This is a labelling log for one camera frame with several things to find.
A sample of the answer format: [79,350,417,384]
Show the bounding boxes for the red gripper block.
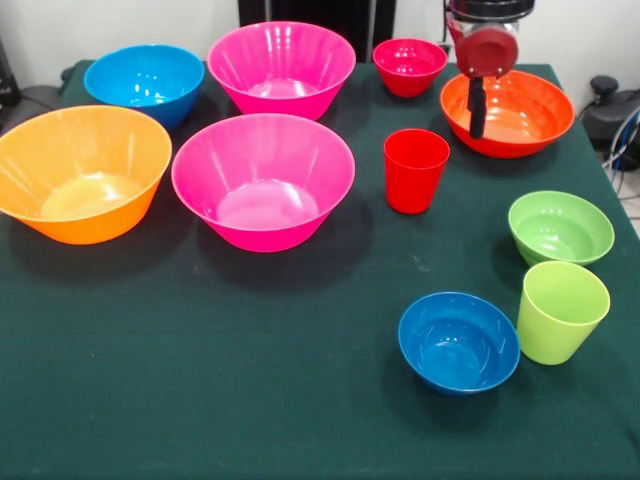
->
[454,25,520,141]

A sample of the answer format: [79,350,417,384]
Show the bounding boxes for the red-orange wide bowl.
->
[439,69,576,160]

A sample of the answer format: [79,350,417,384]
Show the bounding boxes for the small magenta bowl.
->
[372,38,449,99]

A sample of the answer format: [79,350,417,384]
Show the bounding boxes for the red plastic cup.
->
[383,128,452,216]

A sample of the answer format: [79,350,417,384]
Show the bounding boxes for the large pink bowl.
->
[170,112,357,254]
[206,20,357,123]

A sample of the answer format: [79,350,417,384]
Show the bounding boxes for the small green bowl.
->
[507,190,616,268]

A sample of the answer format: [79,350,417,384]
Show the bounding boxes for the lime green plastic cup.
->
[516,260,612,367]

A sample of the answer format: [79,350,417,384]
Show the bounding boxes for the small dark blue bowl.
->
[397,291,522,398]

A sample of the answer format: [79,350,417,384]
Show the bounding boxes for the light blue bowl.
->
[83,44,206,132]

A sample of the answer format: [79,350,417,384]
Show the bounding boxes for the dark green table cloth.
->
[0,59,640,480]

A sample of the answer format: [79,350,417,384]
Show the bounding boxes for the large orange bowl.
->
[0,104,174,246]

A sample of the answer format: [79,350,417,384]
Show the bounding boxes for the black device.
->
[0,37,22,107]

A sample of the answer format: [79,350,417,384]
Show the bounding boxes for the wall cable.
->
[435,0,464,64]

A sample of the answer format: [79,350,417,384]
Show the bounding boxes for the black pedestal foot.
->
[579,74,640,149]
[0,67,76,132]

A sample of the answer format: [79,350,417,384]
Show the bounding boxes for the cable bundle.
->
[599,107,640,201]

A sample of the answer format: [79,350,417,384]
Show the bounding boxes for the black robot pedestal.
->
[238,0,397,64]

